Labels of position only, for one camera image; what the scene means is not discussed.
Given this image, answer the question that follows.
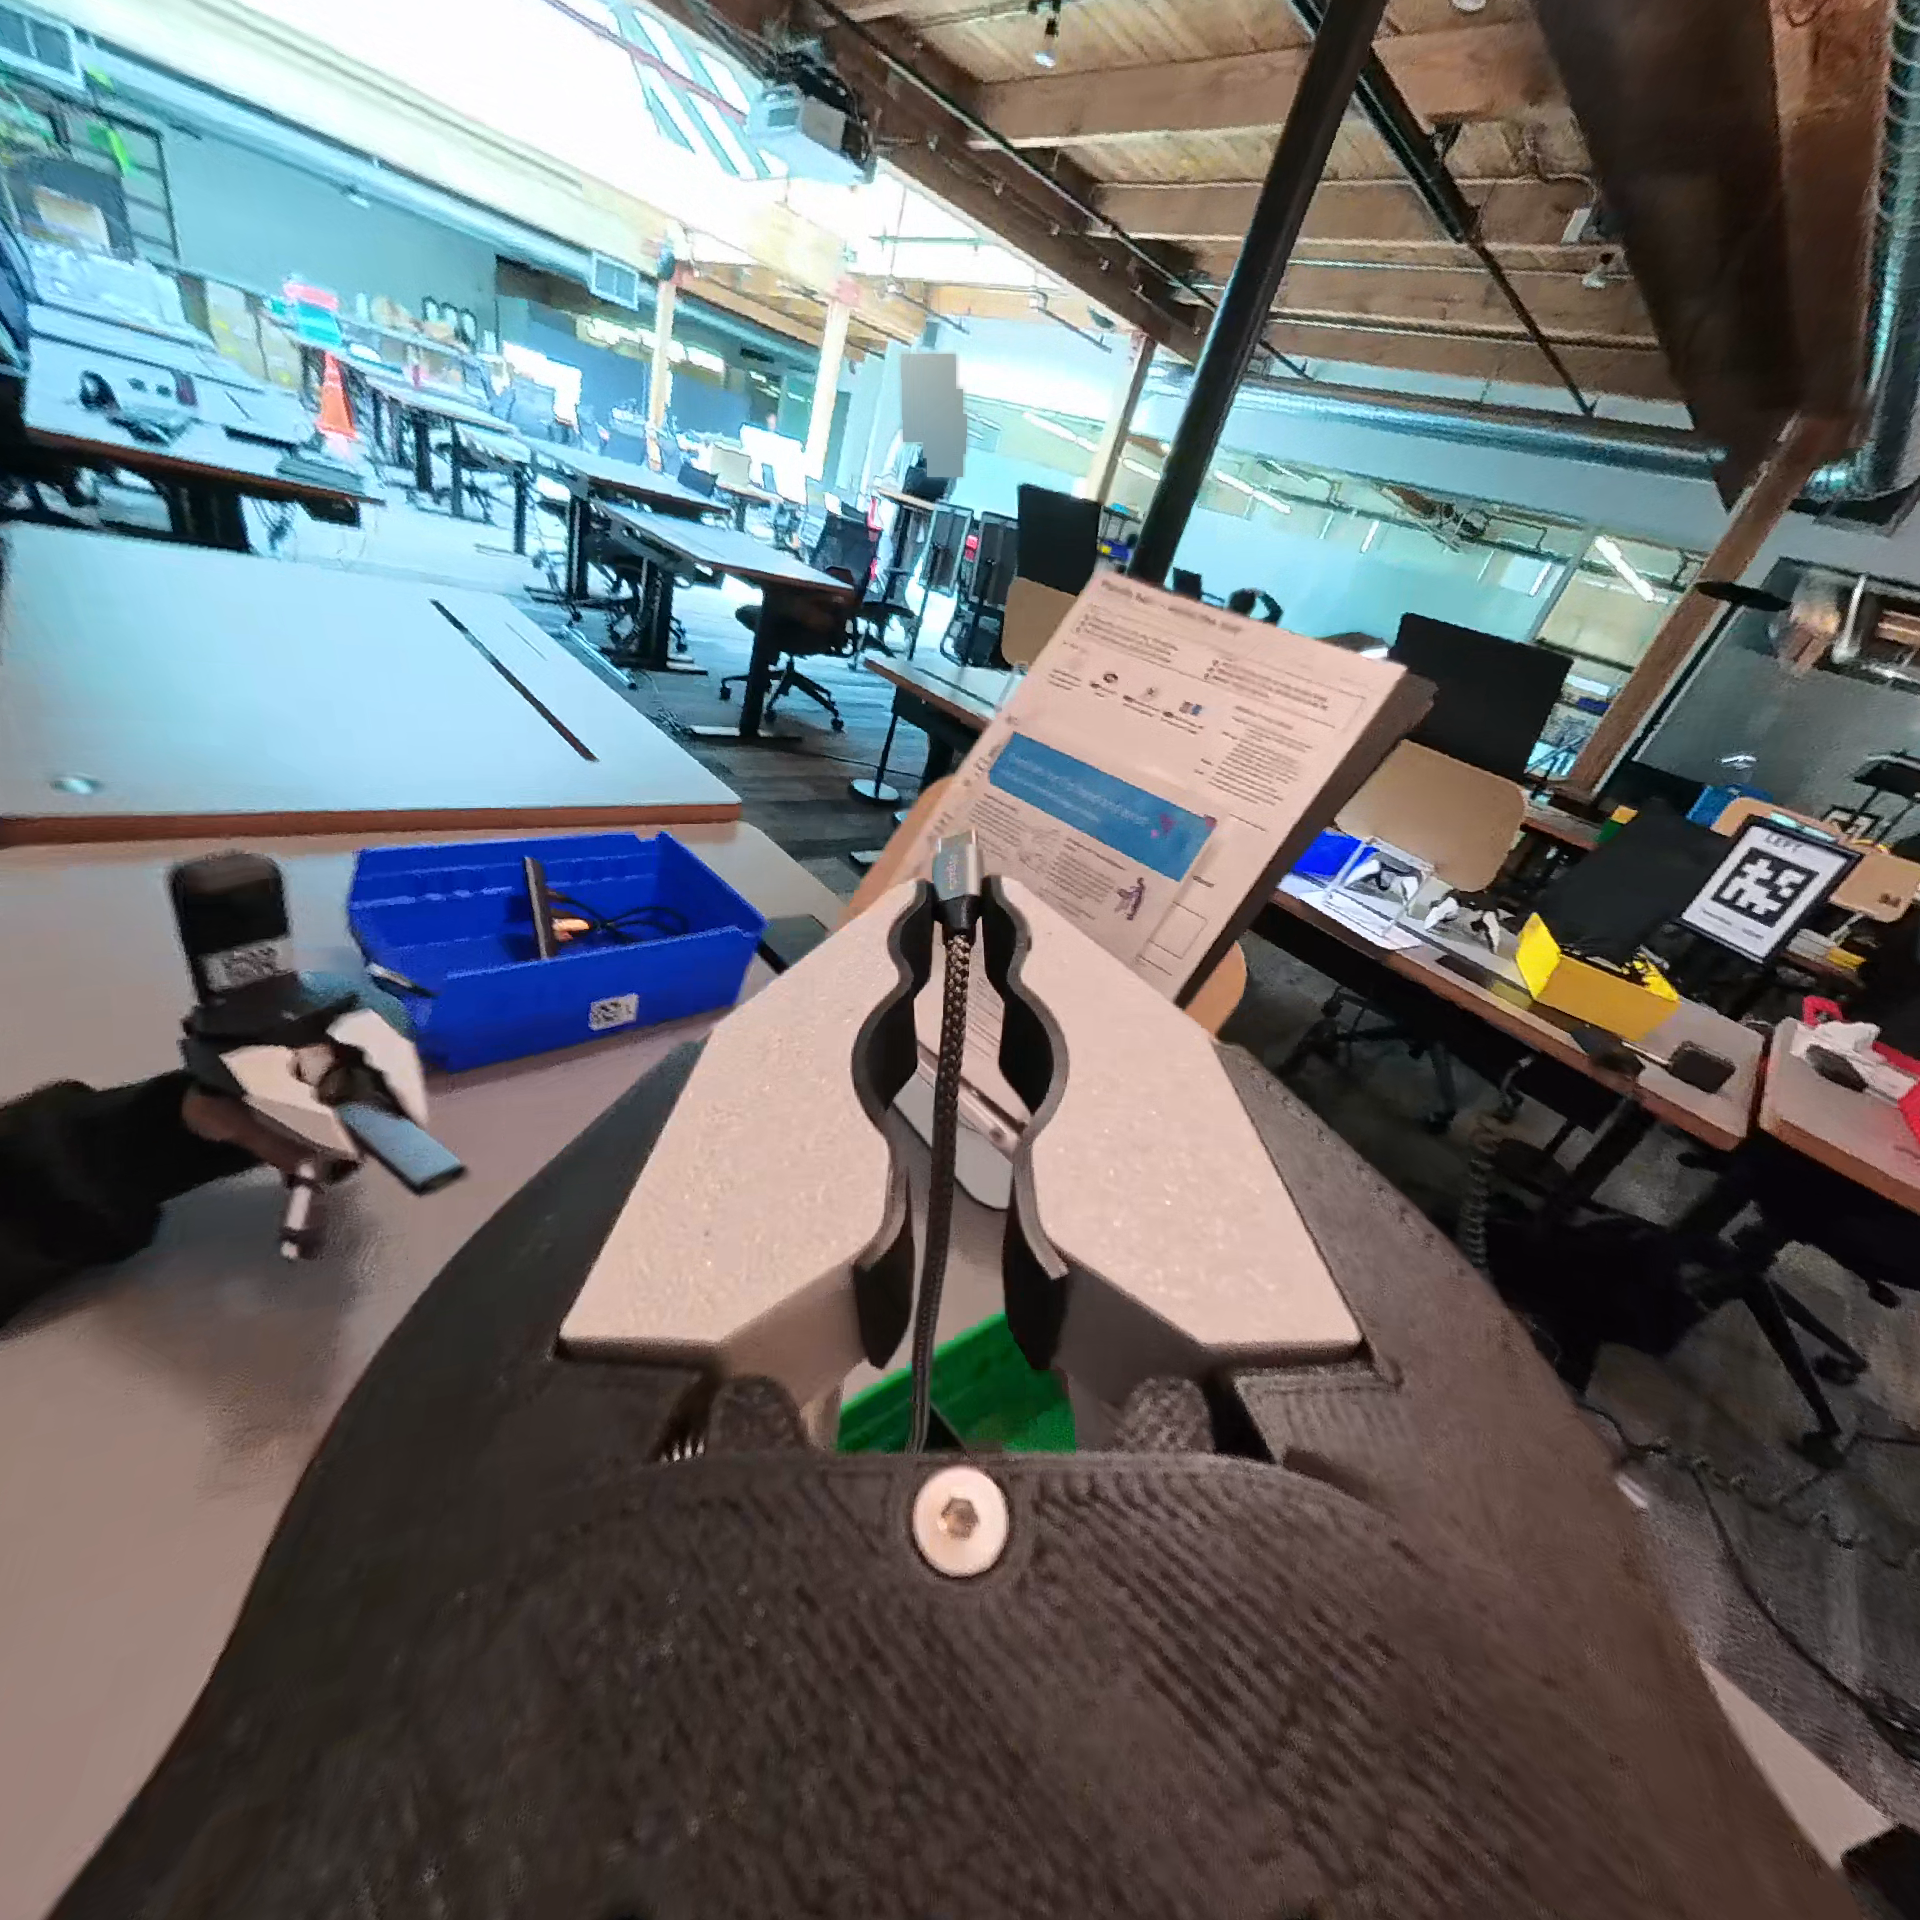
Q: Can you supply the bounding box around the black metal pole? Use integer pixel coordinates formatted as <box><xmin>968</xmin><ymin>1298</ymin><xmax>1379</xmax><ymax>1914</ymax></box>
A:
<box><xmin>1124</xmin><ymin>0</ymin><xmax>1388</xmax><ymax>588</ymax></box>

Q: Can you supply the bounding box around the orange plug cable blue tie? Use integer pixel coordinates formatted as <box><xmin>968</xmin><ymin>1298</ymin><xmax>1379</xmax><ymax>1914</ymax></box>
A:
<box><xmin>542</xmin><ymin>894</ymin><xmax>695</xmax><ymax>958</ymax></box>

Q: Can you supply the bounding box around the black office chair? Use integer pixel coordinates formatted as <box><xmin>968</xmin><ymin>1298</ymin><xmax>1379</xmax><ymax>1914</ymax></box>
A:
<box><xmin>718</xmin><ymin>524</ymin><xmax>893</xmax><ymax>739</ymax></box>

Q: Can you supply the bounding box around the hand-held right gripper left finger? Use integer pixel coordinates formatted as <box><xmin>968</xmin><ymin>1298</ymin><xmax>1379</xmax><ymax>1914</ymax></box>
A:
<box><xmin>557</xmin><ymin>876</ymin><xmax>922</xmax><ymax>1436</ymax></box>

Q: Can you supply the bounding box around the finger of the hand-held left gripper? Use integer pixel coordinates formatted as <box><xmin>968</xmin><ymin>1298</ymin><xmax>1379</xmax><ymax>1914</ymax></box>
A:
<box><xmin>217</xmin><ymin>1048</ymin><xmax>368</xmax><ymax>1176</ymax></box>
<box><xmin>330</xmin><ymin>1008</ymin><xmax>430</xmax><ymax>1124</ymax></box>

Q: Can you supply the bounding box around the person's left forearm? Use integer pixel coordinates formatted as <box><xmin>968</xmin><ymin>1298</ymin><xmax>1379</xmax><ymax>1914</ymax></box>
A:
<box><xmin>0</xmin><ymin>1073</ymin><xmax>254</xmax><ymax>1331</ymax></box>

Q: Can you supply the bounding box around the spare wooden document stand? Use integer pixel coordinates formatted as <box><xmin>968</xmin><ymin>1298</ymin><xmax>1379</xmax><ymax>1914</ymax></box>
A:
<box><xmin>1335</xmin><ymin>742</ymin><xmax>1529</xmax><ymax>891</ymax></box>

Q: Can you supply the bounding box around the large black screen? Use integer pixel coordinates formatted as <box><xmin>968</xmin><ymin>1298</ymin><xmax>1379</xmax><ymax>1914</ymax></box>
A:
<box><xmin>1388</xmin><ymin>610</ymin><xmax>1576</xmax><ymax>784</ymax></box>

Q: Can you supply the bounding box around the person's left hand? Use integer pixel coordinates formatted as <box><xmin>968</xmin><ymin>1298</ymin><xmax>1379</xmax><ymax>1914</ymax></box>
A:
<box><xmin>179</xmin><ymin>1081</ymin><xmax>297</xmax><ymax>1189</ymax></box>

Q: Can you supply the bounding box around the green plastic bin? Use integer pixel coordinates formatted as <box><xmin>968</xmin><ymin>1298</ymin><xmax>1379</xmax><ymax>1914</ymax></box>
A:
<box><xmin>834</xmin><ymin>1316</ymin><xmax>1080</xmax><ymax>1453</ymax></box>

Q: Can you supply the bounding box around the black and white tag board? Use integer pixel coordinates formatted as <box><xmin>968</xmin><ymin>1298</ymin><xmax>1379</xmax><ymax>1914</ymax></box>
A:
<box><xmin>1679</xmin><ymin>816</ymin><xmax>1867</xmax><ymax>963</ymax></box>

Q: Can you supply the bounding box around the small yellow plastic bin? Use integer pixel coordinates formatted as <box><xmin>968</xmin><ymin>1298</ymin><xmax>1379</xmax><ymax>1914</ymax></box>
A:
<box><xmin>1514</xmin><ymin>914</ymin><xmax>1683</xmax><ymax>1048</ymax></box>

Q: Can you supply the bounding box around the ceiling projector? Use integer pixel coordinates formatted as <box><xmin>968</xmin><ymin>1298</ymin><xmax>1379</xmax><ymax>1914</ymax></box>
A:
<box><xmin>742</xmin><ymin>60</ymin><xmax>878</xmax><ymax>184</ymax></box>

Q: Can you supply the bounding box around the blue plastic bin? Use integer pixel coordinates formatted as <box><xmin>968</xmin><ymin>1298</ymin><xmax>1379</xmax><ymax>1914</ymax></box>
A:
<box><xmin>347</xmin><ymin>832</ymin><xmax>767</xmax><ymax>1077</ymax></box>

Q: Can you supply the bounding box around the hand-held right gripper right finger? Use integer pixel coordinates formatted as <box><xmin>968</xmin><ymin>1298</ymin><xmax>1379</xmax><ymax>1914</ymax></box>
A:
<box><xmin>991</xmin><ymin>881</ymin><xmax>1367</xmax><ymax>1375</ymax></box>

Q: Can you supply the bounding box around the neighbouring grey table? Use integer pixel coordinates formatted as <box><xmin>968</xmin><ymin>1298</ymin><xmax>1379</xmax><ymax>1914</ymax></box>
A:
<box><xmin>0</xmin><ymin>524</ymin><xmax>748</xmax><ymax>849</ymax></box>

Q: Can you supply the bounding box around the grey desk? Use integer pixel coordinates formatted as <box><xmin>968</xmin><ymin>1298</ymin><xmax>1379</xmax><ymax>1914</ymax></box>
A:
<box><xmin>0</xmin><ymin>822</ymin><xmax>850</xmax><ymax>1920</ymax></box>

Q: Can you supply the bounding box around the grey metal USB hub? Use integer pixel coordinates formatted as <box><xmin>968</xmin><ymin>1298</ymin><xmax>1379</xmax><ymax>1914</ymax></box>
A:
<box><xmin>339</xmin><ymin>1099</ymin><xmax>469</xmax><ymax>1196</ymax></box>

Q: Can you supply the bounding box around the grey braided cable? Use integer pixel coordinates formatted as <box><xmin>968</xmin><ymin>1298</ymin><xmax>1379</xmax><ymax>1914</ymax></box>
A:
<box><xmin>901</xmin><ymin>828</ymin><xmax>989</xmax><ymax>1453</ymax></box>

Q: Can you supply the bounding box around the black monitor panel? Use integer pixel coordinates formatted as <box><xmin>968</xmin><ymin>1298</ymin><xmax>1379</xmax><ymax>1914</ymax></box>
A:
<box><xmin>1016</xmin><ymin>482</ymin><xmax>1106</xmax><ymax>596</ymax></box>

